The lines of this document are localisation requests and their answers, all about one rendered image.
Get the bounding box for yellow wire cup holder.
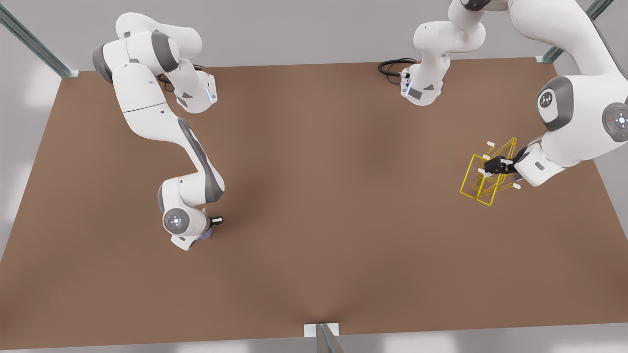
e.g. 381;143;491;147
460;137;523;206

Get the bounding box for silver frame post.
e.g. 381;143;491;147
304;323;345;353
535;0;615;65
0;4;80;79

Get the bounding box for black cable loop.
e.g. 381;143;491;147
378;58;419;87
157;64;205;94

